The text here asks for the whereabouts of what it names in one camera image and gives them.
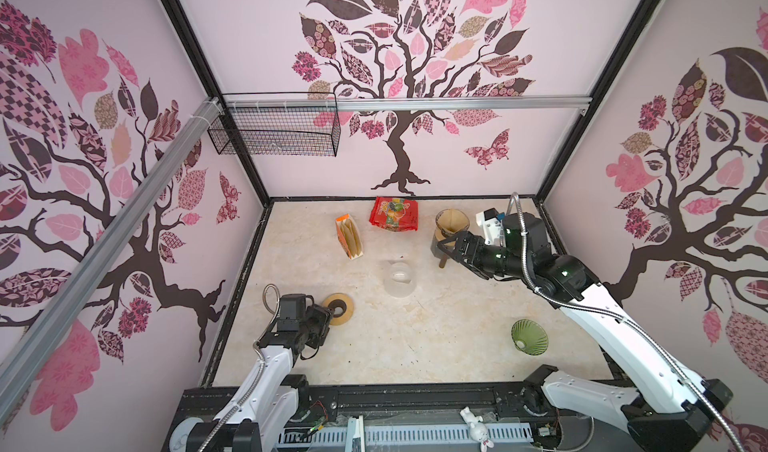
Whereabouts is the brown paper coffee filter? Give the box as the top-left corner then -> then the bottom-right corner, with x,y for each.
435,208 -> 472,237

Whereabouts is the black wire basket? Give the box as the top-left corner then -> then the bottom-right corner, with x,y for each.
208,92 -> 341,157

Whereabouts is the green glass dripper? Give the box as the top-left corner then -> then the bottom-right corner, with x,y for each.
510,319 -> 549,356

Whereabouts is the white toy figure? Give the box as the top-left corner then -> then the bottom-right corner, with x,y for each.
460,407 -> 495,452

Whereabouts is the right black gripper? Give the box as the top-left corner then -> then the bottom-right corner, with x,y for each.
435,231 -> 527,280

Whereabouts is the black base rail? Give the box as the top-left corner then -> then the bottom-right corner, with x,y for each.
289,382 -> 555,427

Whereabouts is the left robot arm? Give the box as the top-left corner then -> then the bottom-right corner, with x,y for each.
177,294 -> 332,451

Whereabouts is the aluminium bar wall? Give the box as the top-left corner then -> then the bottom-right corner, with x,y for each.
224,93 -> 592,112
1,97 -> 222,420

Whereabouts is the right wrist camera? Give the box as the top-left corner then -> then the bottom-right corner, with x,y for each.
476,208 -> 506,247

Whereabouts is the red snack bag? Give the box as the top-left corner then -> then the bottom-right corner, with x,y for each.
369,197 -> 419,232

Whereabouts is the aluminium bar back wall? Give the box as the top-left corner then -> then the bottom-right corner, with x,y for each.
224,93 -> 592,112

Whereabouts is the coffee filter paper box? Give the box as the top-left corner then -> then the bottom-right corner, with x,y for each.
335,214 -> 363,260

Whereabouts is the aluminium bar left wall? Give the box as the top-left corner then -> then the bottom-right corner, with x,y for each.
1,97 -> 222,420

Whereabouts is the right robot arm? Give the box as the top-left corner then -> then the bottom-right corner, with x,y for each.
436,213 -> 742,451

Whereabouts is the white cable duct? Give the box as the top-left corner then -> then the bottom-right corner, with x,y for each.
274,423 -> 534,450

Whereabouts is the frosted white glass pitcher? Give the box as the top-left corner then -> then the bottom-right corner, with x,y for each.
383,261 -> 417,298

